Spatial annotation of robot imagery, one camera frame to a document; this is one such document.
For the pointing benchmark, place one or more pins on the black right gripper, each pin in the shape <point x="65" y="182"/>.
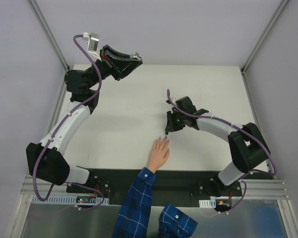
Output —
<point x="171" y="121"/>

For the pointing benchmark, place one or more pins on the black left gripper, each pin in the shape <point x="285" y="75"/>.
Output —
<point x="109" y="62"/>

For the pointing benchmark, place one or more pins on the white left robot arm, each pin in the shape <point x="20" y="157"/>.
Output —
<point x="46" y="159"/>

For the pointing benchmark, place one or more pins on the blue plaid sleeve forearm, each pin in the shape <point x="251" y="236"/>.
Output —
<point x="133" y="217"/>

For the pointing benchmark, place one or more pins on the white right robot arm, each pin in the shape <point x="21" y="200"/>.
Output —
<point x="247" y="146"/>

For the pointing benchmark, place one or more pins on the person's left hand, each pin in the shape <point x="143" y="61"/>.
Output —
<point x="159" y="154"/>

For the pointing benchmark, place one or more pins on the blue plaid shirt part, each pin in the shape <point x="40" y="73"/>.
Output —
<point x="173" y="223"/>

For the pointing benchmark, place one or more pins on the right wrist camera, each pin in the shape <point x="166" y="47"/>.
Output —
<point x="172" y="100"/>

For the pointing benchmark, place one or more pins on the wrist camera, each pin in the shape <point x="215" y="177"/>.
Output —
<point x="92" y="43"/>
<point x="172" y="100"/>

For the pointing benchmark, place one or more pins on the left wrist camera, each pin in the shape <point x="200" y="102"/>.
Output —
<point x="92" y="43"/>

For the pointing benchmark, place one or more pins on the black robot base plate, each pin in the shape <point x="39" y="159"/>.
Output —
<point x="180" y="188"/>

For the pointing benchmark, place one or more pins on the right white cable duct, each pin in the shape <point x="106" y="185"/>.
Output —
<point x="207" y="203"/>

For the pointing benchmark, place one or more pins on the white cable duct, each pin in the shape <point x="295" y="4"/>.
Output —
<point x="207" y="203"/>
<point x="72" y="200"/>

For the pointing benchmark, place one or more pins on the left aluminium frame post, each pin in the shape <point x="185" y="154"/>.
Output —
<point x="48" y="33"/>

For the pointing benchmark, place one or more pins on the aluminium frame post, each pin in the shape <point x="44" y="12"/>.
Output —
<point x="48" y="33"/>
<point x="265" y="34"/>

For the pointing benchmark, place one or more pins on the aluminium front rail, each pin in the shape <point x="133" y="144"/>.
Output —
<point x="255" y="189"/>

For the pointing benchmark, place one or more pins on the left white cable duct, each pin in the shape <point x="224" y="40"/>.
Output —
<point x="72" y="200"/>

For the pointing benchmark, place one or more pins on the right aluminium frame post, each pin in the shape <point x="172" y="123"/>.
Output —
<point x="265" y="34"/>

